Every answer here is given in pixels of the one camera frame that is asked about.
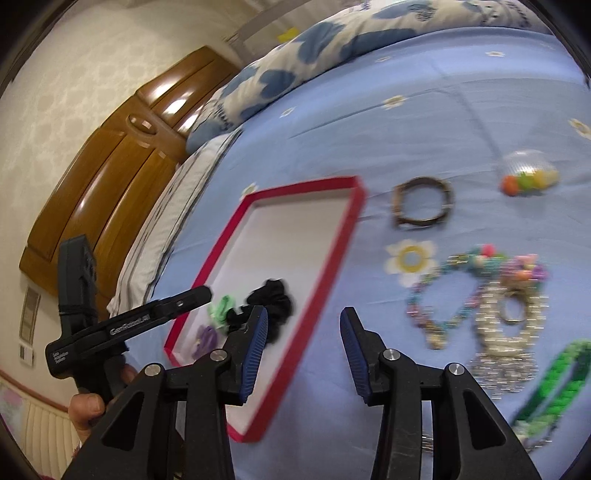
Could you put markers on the wall socket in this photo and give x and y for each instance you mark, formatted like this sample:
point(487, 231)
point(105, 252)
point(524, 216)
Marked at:
point(27, 354)

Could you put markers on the coloured bead hair clip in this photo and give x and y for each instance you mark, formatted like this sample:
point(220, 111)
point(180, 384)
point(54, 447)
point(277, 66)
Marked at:
point(524, 272)

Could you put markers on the blue heart print duvet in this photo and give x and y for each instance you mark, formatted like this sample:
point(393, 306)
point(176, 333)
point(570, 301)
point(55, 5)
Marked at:
point(323, 41)

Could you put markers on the blue floral bed sheet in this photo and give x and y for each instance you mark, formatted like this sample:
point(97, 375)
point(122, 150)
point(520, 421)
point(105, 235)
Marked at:
point(369, 138)

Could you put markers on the black scrunchie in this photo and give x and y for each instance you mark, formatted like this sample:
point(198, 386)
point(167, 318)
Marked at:
point(277, 295)

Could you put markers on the wooden headboard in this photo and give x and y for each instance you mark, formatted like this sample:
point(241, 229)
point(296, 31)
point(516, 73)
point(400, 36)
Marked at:
point(115, 161)

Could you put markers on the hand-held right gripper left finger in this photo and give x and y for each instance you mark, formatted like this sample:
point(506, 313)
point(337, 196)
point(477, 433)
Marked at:
point(254, 350)

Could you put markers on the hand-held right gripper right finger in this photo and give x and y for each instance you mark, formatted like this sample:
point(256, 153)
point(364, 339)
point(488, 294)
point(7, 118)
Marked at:
point(355, 355)

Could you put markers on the yellow toy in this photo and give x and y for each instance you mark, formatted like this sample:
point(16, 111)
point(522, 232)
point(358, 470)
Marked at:
point(288, 33)

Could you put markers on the white radiator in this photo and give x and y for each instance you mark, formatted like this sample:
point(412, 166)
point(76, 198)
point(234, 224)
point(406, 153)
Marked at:
point(41, 424)

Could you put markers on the grey bed rail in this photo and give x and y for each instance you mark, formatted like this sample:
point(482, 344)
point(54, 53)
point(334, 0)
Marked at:
point(249, 37)

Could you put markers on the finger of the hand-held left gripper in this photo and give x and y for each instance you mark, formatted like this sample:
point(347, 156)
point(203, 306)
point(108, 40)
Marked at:
point(184, 301)

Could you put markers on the person's left hand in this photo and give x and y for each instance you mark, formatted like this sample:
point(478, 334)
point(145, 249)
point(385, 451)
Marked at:
point(85, 408)

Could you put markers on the wall vent panel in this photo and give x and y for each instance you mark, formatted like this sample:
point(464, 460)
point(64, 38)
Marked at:
point(30, 316)

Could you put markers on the grey striped pillow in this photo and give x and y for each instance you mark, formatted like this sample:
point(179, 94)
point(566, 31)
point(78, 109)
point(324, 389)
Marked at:
point(180, 194)

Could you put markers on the red cardboard box tray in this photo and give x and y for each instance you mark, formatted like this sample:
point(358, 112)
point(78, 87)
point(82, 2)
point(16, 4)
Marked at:
point(286, 240)

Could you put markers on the clear comb with coloured beads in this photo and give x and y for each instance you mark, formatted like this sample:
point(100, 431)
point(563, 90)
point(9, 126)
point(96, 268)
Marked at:
point(526, 182)

